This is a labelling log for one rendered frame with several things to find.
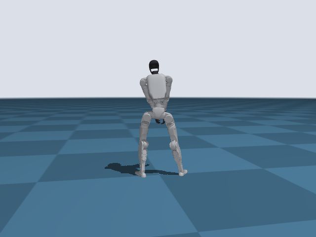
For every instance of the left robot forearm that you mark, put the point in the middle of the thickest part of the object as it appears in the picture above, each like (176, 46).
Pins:
(151, 103)

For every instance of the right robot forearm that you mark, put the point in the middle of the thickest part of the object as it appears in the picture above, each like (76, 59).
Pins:
(164, 103)

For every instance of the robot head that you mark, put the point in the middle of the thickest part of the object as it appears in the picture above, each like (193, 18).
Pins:
(154, 65)

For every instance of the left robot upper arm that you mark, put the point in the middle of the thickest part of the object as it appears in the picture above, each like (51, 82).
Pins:
(143, 83)

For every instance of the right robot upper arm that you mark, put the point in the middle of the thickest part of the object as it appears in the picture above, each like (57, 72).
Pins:
(168, 85)

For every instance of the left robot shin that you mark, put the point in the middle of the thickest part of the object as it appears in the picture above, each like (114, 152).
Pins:
(142, 154)

